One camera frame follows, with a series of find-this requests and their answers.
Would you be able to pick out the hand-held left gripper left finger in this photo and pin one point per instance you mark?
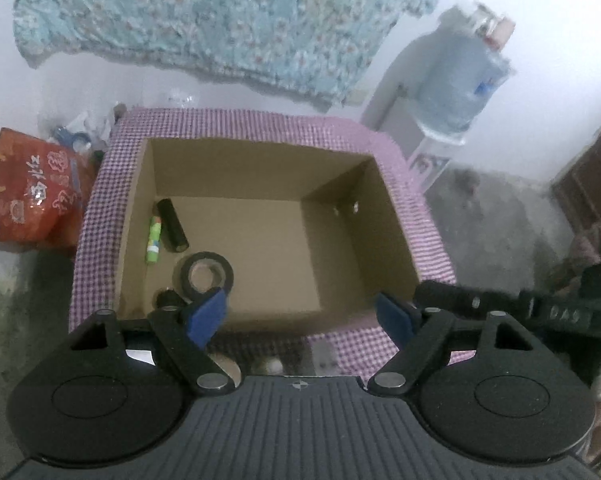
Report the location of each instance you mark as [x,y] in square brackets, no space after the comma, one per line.
[208,312]

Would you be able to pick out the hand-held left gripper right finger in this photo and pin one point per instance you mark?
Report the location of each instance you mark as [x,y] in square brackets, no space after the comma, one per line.
[393,317]

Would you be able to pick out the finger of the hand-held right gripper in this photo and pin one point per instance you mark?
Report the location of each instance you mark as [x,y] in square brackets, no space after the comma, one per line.
[460,297]

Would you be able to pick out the black oval case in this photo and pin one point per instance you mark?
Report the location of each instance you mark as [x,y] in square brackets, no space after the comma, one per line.
[168,296]

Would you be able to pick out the black tape roll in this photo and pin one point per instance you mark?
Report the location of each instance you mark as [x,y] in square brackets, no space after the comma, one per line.
[180,275]

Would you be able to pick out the white charger plug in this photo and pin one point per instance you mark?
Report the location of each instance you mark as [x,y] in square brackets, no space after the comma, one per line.
[325,362]

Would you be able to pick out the green glue stick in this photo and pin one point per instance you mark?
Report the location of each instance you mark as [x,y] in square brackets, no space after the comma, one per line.
[153,240]

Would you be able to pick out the black cylinder tube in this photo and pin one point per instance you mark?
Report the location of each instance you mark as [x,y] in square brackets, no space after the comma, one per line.
[173,227]

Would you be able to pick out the brown cardboard box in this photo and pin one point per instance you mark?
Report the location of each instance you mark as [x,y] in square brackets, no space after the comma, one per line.
[280,235]

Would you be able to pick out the pile of clothing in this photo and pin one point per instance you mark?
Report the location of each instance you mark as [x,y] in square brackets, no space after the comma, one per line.
[588,245]

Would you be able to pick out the brown wooden furniture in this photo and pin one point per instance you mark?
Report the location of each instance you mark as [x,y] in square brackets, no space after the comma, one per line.
[595,180]

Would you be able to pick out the white water dispenser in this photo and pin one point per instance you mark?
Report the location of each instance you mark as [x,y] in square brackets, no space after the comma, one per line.
[430,160]

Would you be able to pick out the purple checked tablecloth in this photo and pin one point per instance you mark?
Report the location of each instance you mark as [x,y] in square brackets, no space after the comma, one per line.
[100,210]

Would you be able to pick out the red printed bag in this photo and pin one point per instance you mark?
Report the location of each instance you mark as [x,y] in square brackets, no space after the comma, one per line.
[35,195]

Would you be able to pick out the blue water jug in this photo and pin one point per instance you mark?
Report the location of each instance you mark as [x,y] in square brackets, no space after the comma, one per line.
[455,80]

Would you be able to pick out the clear plastic bag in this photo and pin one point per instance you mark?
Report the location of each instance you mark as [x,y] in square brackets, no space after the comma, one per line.
[98,122]

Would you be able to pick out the blue plastic object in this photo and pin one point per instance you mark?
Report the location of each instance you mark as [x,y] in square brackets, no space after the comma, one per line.
[70,136]

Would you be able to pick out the small pink bottle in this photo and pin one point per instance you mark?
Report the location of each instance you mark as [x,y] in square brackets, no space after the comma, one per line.
[503,30]

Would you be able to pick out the small clear jar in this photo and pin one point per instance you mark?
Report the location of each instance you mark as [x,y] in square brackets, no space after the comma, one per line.
[480,16]

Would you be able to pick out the blue floral cloth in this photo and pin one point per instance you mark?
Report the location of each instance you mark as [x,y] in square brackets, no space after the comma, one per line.
[230,20]

